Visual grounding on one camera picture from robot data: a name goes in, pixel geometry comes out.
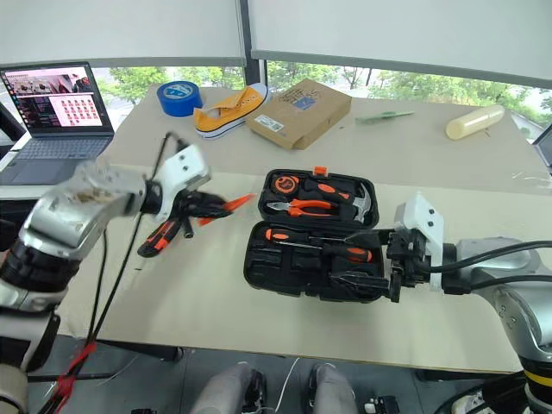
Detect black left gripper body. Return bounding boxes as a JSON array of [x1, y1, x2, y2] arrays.
[[171, 191, 206, 222]]

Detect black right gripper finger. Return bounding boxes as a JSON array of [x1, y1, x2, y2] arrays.
[[329, 271, 403, 304], [343, 229, 392, 245]]

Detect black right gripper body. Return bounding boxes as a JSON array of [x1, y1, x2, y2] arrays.
[[386, 228, 433, 291]]

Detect orange pointed hand tool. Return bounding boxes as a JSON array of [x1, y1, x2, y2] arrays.
[[197, 193, 258, 228]]

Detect black plastic tool case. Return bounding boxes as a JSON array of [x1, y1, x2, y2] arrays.
[[241, 165, 381, 304]]

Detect green flat plastic tool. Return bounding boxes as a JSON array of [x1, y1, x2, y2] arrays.
[[354, 110, 417, 128]]

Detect long orange black screwdriver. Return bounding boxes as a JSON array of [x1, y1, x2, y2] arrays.
[[274, 240, 374, 265]]

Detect black orange utility knife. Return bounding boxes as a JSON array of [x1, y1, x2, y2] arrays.
[[136, 216, 181, 259]]

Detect black orange claw hammer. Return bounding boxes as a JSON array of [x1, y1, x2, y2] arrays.
[[301, 178, 374, 222]]

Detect short orange black screwdriver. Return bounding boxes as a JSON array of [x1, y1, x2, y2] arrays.
[[264, 228, 346, 244]]

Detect black orange tape measure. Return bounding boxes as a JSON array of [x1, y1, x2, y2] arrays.
[[273, 173, 302, 196]]

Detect yellow canvas sneaker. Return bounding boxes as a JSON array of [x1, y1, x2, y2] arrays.
[[191, 82, 273, 141]]

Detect blue tape roll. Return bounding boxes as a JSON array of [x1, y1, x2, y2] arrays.
[[155, 79, 204, 118]]

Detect grey rounded robot leg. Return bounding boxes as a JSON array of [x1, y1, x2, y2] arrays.
[[188, 361, 265, 414], [306, 362, 360, 414]]

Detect brown cardboard box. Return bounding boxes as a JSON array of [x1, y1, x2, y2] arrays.
[[245, 78, 353, 152]]

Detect black table foot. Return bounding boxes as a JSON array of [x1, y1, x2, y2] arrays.
[[95, 339, 185, 363]]

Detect open grey laptop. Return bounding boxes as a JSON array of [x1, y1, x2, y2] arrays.
[[0, 61, 116, 187]]

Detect cream plastic cylinder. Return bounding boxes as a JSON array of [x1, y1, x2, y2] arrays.
[[444, 103, 506, 141]]

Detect dark screen edge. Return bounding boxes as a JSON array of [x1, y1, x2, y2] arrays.
[[531, 123, 552, 174]]

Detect white roller blind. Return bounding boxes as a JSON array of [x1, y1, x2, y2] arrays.
[[0, 0, 248, 68], [248, 0, 552, 91]]

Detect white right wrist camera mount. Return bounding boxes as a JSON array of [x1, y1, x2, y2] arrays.
[[393, 191, 446, 292]]

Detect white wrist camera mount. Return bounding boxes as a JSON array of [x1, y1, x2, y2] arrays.
[[151, 143, 213, 223], [393, 191, 446, 292]]

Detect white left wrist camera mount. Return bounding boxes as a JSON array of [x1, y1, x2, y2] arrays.
[[151, 143, 213, 223]]

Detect orange handled pliers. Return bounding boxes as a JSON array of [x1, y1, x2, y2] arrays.
[[264, 198, 336, 218]]

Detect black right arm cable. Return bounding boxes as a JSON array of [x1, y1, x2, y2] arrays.
[[416, 241, 552, 291]]

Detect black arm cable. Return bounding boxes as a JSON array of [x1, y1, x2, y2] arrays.
[[416, 241, 552, 291], [41, 132, 191, 414]]

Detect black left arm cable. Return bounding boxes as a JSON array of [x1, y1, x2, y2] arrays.
[[41, 132, 191, 414]]

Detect thin white floor cable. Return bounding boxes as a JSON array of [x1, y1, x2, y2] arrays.
[[273, 356, 302, 411]]

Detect dark window frame post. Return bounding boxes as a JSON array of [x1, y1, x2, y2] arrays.
[[238, 0, 269, 90]]

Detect red tape cable tie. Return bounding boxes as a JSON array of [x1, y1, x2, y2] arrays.
[[56, 342, 98, 396]]

